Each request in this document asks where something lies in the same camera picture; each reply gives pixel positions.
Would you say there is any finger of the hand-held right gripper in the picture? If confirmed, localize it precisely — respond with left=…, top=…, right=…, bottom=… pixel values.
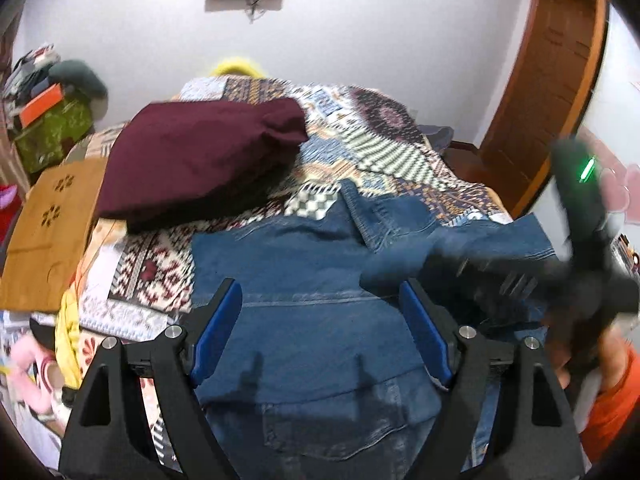
left=470, top=280, right=551, bottom=323
left=425, top=242, right=563, bottom=286

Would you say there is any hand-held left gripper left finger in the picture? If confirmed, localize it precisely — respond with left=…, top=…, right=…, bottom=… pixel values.
left=59, top=278, right=244, bottom=480

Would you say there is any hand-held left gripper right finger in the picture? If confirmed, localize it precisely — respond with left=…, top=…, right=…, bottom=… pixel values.
left=398, top=278, right=586, bottom=480

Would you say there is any blue denim jacket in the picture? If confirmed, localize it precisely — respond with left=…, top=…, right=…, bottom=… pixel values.
left=190, top=177, right=558, bottom=480

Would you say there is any person's right forearm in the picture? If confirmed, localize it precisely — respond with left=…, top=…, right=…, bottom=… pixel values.
left=580, top=330, right=640, bottom=466

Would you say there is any person's right hand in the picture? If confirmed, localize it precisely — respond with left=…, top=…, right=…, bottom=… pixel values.
left=547, top=345, right=575, bottom=392

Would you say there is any pale pink decoration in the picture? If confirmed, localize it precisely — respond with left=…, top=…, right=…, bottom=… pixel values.
left=597, top=162, right=640, bottom=226

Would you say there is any wooden door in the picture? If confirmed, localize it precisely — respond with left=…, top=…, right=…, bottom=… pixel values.
left=477, top=0, right=608, bottom=218

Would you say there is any yellow cloth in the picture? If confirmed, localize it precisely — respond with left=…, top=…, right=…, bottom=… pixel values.
left=54, top=240, right=101, bottom=391

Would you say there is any folded maroon garment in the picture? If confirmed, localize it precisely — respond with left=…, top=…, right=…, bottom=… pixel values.
left=94, top=97, right=310, bottom=235

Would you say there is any patchwork patterned blanket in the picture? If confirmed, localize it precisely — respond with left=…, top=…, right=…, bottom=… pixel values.
left=0, top=74, right=516, bottom=480

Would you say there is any folded mustard garment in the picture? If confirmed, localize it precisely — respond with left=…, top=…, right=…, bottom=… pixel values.
left=0, top=160, right=108, bottom=313

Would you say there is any pink plush toy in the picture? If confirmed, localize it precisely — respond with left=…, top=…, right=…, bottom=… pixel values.
left=7, top=335, right=63, bottom=418

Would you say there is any green patterned cloth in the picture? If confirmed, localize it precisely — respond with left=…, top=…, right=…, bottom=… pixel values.
left=12, top=95, right=96, bottom=173

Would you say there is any yellow foam tube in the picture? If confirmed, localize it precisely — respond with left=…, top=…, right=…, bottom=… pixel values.
left=207, top=57, right=268, bottom=80

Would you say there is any orange box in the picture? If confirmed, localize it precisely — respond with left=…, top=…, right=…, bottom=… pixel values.
left=19, top=84, right=65, bottom=126

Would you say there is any grey-green cushion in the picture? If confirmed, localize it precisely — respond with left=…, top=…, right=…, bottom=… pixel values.
left=47, top=59, right=109, bottom=111

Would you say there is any pile of household clutter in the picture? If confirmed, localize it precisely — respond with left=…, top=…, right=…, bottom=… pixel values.
left=2, top=44, right=58, bottom=106

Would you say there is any striped brown curtain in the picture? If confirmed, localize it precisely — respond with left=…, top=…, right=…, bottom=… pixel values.
left=0, top=15, right=23, bottom=186

